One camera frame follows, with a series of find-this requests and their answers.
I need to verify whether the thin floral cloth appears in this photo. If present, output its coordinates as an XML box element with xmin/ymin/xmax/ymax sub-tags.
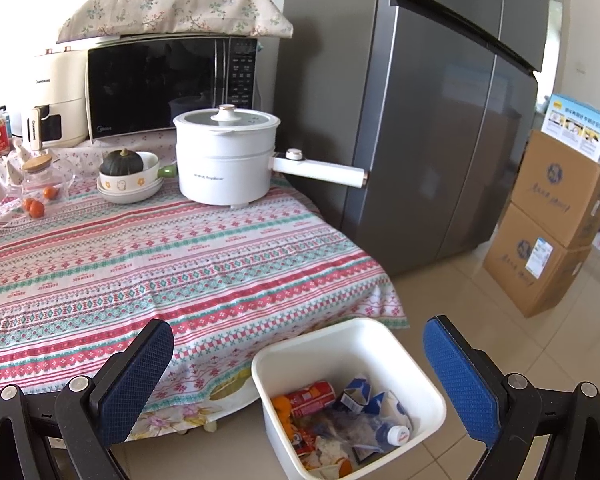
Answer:
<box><xmin>0</xmin><ymin>130</ymin><xmax>181</xmax><ymax>221</ymax></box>

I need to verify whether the red cartoon milk carton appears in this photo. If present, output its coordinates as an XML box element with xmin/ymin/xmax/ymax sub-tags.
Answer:
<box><xmin>291</xmin><ymin>427</ymin><xmax>317</xmax><ymax>458</ymax></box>

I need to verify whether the white electric cooking pot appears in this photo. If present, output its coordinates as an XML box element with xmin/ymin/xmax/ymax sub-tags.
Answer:
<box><xmin>172</xmin><ymin>105</ymin><xmax>368</xmax><ymax>207</ymax></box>

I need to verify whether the white flower print bowl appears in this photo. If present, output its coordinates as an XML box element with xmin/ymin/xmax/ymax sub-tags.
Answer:
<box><xmin>98</xmin><ymin>151</ymin><xmax>177</xmax><ymax>194</ymax></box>

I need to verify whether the yellow floral undercloth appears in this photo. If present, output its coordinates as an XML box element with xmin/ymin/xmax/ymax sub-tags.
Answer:
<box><xmin>130</xmin><ymin>367</ymin><xmax>261</xmax><ymax>443</ymax></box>

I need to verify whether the blue white milk carton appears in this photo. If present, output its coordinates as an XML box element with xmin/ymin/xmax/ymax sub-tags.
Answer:
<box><xmin>367</xmin><ymin>390</ymin><xmax>413</xmax><ymax>433</ymax></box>

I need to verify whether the white plastic bin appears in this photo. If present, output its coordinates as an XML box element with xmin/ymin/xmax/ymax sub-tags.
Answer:
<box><xmin>251</xmin><ymin>318</ymin><xmax>448</xmax><ymax>480</ymax></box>

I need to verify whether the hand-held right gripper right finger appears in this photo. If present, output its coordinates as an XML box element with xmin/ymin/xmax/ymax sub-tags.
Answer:
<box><xmin>423</xmin><ymin>315</ymin><xmax>600</xmax><ymax>480</ymax></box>

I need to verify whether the blue printed box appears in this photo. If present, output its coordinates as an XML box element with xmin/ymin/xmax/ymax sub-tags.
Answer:
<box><xmin>540</xmin><ymin>92</ymin><xmax>600</xmax><ymax>163</ymax></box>

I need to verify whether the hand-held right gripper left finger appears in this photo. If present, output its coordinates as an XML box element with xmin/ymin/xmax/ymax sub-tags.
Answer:
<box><xmin>0</xmin><ymin>318</ymin><xmax>175</xmax><ymax>480</ymax></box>

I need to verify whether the white air fryer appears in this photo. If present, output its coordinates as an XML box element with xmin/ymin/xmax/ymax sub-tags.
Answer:
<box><xmin>11</xmin><ymin>46</ymin><xmax>92</xmax><ymax>151</ymax></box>

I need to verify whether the black microwave oven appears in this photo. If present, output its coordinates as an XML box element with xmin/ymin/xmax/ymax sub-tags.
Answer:
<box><xmin>85</xmin><ymin>35</ymin><xmax>261</xmax><ymax>145</ymax></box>

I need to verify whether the white tissue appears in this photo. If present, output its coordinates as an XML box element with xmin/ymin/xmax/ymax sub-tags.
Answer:
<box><xmin>304</xmin><ymin>435</ymin><xmax>353</xmax><ymax>468</ymax></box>

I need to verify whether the large orange peel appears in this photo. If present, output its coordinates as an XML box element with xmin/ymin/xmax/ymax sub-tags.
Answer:
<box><xmin>272</xmin><ymin>396</ymin><xmax>295</xmax><ymax>443</ymax></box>

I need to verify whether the clear plastic bottle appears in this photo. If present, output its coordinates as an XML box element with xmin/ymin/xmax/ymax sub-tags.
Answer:
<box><xmin>325</xmin><ymin>410</ymin><xmax>412</xmax><ymax>453</ymax></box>

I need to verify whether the padded floral cover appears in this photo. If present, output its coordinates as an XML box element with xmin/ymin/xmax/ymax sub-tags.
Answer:
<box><xmin>56</xmin><ymin>0</ymin><xmax>294</xmax><ymax>45</ymax></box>

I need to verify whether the cardboard box with label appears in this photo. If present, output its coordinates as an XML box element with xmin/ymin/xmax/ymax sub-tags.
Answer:
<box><xmin>482</xmin><ymin>204</ymin><xmax>593</xmax><ymax>318</ymax></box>

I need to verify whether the small blue milk carton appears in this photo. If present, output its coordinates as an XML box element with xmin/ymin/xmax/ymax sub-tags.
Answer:
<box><xmin>336</xmin><ymin>374</ymin><xmax>371</xmax><ymax>412</ymax></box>

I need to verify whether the dark green pumpkin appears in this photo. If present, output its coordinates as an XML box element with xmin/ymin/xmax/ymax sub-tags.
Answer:
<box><xmin>102</xmin><ymin>148</ymin><xmax>143</xmax><ymax>177</ymax></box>

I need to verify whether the white plate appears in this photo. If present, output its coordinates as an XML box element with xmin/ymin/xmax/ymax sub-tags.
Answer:
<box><xmin>97</xmin><ymin>180</ymin><xmax>164</xmax><ymax>205</ymax></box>

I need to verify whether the striped patterned tablecloth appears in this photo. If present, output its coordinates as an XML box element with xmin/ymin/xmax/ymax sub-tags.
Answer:
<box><xmin>0</xmin><ymin>170</ymin><xmax>411</xmax><ymax>443</ymax></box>

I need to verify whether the grey refrigerator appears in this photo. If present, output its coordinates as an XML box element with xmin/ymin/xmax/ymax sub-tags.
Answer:
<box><xmin>280</xmin><ymin>0</ymin><xmax>551</xmax><ymax>277</ymax></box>

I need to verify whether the red drink can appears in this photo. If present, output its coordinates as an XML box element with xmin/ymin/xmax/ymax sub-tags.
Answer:
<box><xmin>286</xmin><ymin>381</ymin><xmax>336</xmax><ymax>415</ymax></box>

